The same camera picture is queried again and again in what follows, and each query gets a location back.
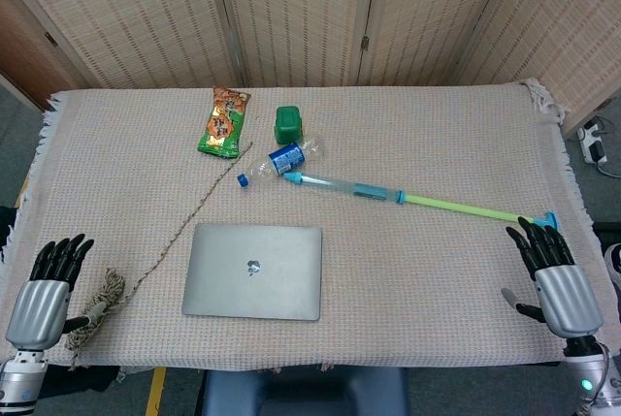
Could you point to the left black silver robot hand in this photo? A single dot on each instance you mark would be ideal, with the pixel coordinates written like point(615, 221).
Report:
point(41, 307)

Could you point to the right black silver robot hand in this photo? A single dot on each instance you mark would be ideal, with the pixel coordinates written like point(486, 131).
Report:
point(567, 295)

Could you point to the silver laptop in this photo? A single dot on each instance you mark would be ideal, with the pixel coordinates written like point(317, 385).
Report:
point(252, 290)

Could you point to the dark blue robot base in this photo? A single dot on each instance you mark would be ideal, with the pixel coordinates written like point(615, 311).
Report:
point(301, 392)

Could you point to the white black shoe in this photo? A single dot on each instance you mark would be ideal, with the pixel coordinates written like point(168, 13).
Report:
point(615, 265)

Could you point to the brown white twine bundle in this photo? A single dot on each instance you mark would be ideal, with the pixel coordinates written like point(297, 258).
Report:
point(104, 297)

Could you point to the white power strip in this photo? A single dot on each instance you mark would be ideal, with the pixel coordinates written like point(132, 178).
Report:
point(593, 142)

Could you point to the beige woven tablecloth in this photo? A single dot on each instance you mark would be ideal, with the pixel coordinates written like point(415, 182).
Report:
point(412, 265)

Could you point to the blue green water pump toy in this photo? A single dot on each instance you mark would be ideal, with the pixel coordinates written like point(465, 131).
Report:
point(369, 190)

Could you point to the green orange snack bag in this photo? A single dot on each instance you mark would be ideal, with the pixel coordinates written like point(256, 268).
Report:
point(223, 120)

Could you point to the clear bottle with blue label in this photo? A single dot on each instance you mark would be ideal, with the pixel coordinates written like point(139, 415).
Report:
point(286, 156)

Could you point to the woven folding screen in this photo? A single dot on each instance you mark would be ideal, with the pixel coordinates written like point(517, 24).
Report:
point(301, 13)

